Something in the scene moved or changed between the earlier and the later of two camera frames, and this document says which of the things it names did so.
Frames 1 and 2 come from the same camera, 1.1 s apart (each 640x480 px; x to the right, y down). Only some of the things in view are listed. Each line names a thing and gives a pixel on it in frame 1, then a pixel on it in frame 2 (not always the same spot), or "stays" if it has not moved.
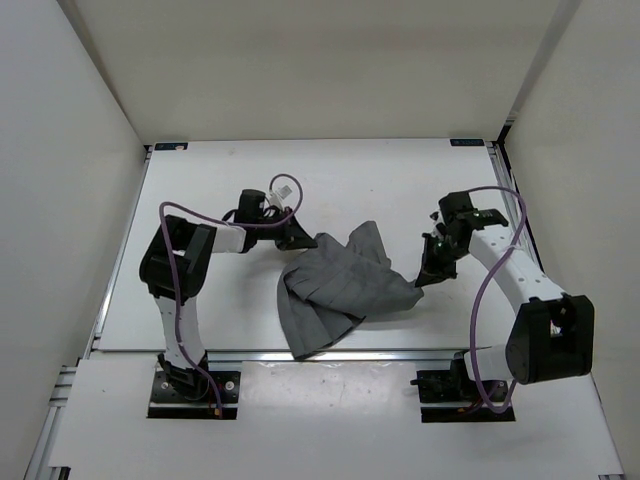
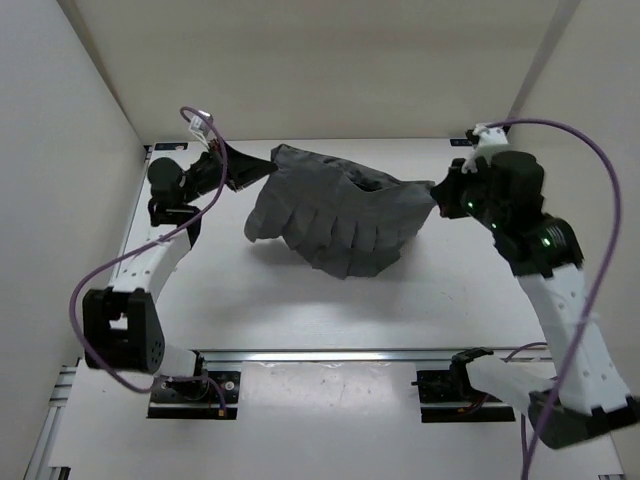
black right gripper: (431, 272) -> (446, 192)
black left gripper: (294, 236) -> (243, 169)
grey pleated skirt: (331, 288) -> (334, 215)
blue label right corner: (467, 142) stays
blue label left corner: (171, 146) stays
